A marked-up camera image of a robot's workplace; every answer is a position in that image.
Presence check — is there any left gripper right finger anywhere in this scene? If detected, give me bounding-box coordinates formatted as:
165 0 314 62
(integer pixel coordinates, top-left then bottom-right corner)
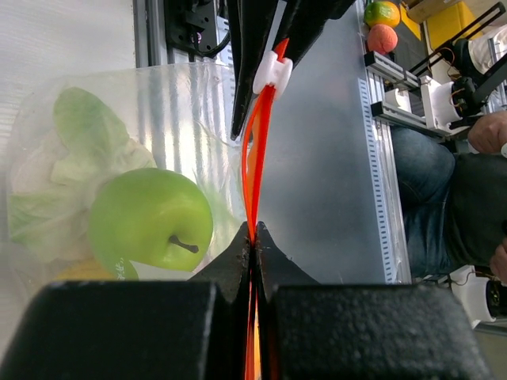
255 223 491 379

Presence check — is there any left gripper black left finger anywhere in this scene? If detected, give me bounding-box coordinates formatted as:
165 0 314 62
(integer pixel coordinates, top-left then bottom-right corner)
1 226 250 379

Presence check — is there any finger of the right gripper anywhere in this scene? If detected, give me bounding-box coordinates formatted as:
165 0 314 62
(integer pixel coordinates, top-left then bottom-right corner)
226 0 278 139
273 0 355 67

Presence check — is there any green apple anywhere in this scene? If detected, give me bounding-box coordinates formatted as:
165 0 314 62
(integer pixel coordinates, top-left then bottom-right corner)
87 168 213 280

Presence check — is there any yellow pear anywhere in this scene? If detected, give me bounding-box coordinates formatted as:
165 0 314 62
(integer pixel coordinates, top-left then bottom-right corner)
54 259 116 281

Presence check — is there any clear zip top bag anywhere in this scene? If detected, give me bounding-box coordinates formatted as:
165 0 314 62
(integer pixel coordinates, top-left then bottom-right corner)
1 39 292 379

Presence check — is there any white cauliflower with leaves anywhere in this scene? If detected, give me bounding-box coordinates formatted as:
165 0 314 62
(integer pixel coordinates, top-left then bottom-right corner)
7 87 156 263

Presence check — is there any spare orange green fruit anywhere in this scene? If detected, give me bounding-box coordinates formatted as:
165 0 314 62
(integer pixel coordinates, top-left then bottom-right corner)
364 1 401 28

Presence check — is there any spare pink peach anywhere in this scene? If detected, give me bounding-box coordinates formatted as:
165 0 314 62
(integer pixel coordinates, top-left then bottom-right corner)
367 24 398 55

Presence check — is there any yellow box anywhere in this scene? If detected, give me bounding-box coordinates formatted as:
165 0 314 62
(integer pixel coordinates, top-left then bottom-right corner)
402 1 477 50

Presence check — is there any person in jeans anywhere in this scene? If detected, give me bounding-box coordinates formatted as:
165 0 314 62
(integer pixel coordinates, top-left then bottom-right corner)
391 111 506 282

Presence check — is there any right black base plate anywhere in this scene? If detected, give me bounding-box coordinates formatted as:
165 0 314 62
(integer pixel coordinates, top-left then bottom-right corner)
163 0 231 59

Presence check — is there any white slotted cable duct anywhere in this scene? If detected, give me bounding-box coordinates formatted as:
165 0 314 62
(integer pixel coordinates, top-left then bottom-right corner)
358 78 412 284

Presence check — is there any aluminium mounting rail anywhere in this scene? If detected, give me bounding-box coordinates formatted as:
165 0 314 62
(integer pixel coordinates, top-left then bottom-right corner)
132 0 189 68

